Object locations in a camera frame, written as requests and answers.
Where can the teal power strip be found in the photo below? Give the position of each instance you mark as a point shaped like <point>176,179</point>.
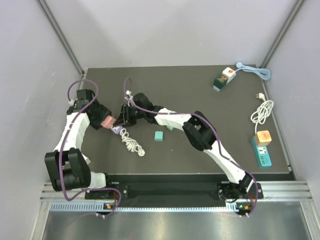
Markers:
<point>262,155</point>

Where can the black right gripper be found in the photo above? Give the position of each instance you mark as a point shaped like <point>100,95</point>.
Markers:
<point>125,117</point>

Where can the green charger plug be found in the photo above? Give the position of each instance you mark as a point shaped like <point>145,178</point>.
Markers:
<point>170,127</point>

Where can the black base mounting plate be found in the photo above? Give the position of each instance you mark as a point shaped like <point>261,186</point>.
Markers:
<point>215,190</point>

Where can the teal charger plug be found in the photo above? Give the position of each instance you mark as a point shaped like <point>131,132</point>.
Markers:
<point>158,136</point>

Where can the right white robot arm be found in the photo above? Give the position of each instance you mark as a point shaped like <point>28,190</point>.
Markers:
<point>199,131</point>

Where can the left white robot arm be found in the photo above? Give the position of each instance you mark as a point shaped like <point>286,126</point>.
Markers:
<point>66,163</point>

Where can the slotted cable duct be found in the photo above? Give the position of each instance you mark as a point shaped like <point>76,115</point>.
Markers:
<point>103,207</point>

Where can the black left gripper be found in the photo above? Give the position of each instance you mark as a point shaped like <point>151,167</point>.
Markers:
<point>104,111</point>

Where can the purple power strip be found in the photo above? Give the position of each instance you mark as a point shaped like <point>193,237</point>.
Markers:
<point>116,129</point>

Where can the white light-blue power strip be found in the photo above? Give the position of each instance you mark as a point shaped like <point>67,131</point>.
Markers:
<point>229,73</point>

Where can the pink charger plug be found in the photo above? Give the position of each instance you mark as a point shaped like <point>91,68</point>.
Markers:
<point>108,122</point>

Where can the aluminium frame rail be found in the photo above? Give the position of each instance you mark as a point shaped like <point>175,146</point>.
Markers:
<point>49,194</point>

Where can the orange wooden cube plug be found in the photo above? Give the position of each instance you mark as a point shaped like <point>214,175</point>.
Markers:
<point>262,138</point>

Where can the dark green printed plug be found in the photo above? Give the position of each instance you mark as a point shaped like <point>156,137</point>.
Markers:
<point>219,82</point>

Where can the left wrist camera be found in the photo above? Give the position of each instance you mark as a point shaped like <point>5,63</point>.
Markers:
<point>83,97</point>

